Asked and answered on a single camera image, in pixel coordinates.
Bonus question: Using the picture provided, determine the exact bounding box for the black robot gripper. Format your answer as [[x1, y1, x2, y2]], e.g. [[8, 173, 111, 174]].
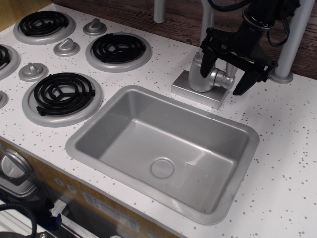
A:
[[200, 22, 278, 96]]

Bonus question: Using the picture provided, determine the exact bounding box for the silver faucet lever handle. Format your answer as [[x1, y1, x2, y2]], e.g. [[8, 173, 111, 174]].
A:
[[208, 68, 235, 89]]

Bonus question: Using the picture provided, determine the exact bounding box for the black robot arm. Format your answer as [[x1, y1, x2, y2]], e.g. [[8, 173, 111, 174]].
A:
[[200, 0, 300, 95]]

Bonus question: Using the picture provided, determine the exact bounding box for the silver toy faucet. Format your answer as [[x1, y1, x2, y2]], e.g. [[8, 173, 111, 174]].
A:
[[171, 0, 236, 110]]

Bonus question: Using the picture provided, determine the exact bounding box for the grey plastic sink basin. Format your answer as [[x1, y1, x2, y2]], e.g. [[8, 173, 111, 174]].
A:
[[66, 85, 260, 225]]

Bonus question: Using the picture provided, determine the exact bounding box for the black coil burner rear right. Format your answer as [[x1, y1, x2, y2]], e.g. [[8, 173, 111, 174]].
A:
[[85, 33, 152, 73]]

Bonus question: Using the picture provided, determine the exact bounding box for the black coil burner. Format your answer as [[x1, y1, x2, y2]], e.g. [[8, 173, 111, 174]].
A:
[[85, 33, 152, 73], [13, 11, 76, 45], [0, 44, 20, 80], [22, 72, 103, 128]]

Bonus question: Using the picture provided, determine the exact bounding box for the silver stove knob top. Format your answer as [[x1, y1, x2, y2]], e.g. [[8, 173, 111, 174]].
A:
[[83, 18, 107, 36]]

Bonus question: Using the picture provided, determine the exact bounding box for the silver stove knob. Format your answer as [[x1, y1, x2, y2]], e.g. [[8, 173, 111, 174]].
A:
[[83, 18, 107, 36], [18, 63, 48, 82], [53, 38, 80, 57]]

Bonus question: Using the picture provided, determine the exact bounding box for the silver stove knob middle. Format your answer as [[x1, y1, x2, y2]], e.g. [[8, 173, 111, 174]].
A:
[[53, 38, 80, 57]]

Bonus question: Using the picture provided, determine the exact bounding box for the black coil burner front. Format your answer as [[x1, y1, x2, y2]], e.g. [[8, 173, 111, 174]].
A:
[[22, 72, 103, 128]]

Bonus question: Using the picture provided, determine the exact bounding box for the black coil burner rear left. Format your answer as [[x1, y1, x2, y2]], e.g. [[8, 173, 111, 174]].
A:
[[13, 11, 76, 45]]

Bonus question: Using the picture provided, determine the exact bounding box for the silver stove knob lower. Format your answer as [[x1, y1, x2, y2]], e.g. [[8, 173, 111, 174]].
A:
[[18, 63, 48, 82]]

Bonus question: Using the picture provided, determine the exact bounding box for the black coil burner far left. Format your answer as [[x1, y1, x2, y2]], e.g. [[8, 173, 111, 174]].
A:
[[0, 44, 20, 80]]

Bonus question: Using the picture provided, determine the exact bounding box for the silver stove knob edge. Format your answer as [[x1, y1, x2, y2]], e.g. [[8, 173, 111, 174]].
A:
[[0, 91, 8, 108]]

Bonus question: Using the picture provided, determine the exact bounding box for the silver oven dial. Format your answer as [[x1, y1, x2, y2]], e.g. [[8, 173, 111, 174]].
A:
[[0, 148, 33, 186]]

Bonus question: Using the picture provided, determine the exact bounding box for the grey support post right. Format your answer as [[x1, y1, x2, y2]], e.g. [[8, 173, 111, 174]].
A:
[[270, 0, 315, 84]]

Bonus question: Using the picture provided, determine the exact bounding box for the grey support post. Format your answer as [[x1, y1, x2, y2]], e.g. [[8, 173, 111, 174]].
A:
[[270, 0, 315, 84], [153, 0, 166, 23]]

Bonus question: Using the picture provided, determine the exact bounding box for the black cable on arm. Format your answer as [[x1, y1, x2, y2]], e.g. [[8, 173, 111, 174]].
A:
[[207, 0, 291, 47]]

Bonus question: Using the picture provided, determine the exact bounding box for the grey support post left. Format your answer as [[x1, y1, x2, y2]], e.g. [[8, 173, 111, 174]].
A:
[[153, 0, 166, 23]]

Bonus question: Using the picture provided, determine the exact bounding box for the black cable lower left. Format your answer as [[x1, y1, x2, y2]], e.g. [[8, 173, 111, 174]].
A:
[[0, 201, 38, 238]]

